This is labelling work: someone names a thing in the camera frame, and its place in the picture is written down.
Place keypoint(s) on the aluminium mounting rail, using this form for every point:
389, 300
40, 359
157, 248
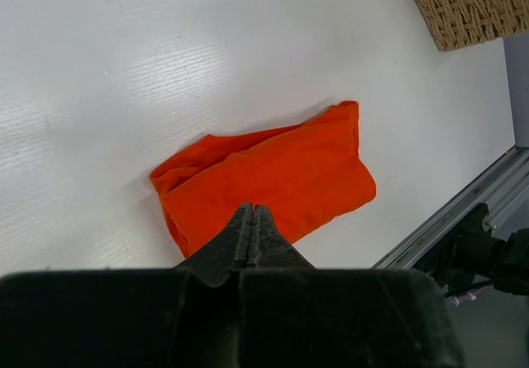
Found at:
503, 187

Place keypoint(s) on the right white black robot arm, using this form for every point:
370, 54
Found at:
469, 258

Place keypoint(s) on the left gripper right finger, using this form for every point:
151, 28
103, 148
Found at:
339, 318

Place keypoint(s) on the wicker basket with liner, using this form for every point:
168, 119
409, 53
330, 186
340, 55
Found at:
456, 24

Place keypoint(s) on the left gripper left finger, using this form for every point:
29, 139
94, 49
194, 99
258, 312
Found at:
186, 316

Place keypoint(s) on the orange t shirt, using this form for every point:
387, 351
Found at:
306, 174

